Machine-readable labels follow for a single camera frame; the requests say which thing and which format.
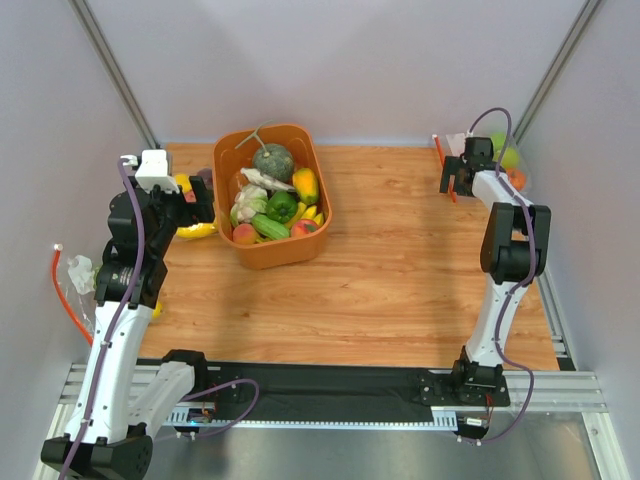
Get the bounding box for zip bag near left wall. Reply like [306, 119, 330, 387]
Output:
[51, 243, 99, 345]

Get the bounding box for orange plastic basket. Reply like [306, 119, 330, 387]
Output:
[213, 124, 332, 270]

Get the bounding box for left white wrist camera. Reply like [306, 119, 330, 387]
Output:
[120, 149, 181, 194]

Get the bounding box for clear zip bag orange seal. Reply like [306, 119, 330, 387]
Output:
[432, 133, 529, 203]

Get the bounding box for white fake cauliflower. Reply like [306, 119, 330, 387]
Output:
[230, 184, 269, 227]

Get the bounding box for fake yellow banana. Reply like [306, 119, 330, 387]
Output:
[176, 220, 218, 240]

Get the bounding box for fake peach left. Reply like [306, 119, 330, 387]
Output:
[232, 223, 259, 246]

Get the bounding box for small orange fake pumpkin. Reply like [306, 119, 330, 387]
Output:
[506, 168, 528, 192]

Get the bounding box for green fake cucumber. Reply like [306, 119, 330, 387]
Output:
[251, 214, 290, 240]

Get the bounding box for green fake bell pepper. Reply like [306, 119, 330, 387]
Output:
[266, 191, 298, 224]

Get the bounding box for yellow fake fruit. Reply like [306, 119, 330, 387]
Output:
[152, 301, 163, 320]

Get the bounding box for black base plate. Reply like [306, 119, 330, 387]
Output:
[184, 362, 510, 424]

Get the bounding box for yellow orange fake mango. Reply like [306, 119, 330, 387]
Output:
[292, 168, 319, 206]

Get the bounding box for yellow fake lemon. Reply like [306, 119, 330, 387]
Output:
[174, 173, 192, 194]

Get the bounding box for small yellow bananas in basket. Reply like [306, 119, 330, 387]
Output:
[285, 202, 325, 229]

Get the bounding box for zip bag with banana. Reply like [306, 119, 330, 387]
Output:
[169, 167, 221, 241]

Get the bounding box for green fake pumpkin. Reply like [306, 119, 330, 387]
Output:
[252, 143, 295, 182]

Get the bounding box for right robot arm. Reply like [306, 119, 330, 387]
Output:
[440, 135, 551, 403]

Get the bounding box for fake peach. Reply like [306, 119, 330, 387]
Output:
[290, 219, 319, 238]
[232, 223, 259, 246]

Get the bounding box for white fake garlic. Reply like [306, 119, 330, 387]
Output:
[240, 168, 295, 192]

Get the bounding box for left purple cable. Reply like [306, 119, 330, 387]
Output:
[58, 158, 147, 480]

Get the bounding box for fake peach right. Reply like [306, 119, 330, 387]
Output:
[290, 219, 319, 238]

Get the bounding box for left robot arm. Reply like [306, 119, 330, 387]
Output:
[41, 176, 214, 479]

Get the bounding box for purple fake fruit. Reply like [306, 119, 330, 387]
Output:
[197, 168, 213, 190]

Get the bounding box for green fake apple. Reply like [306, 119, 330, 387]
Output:
[491, 132, 520, 169]

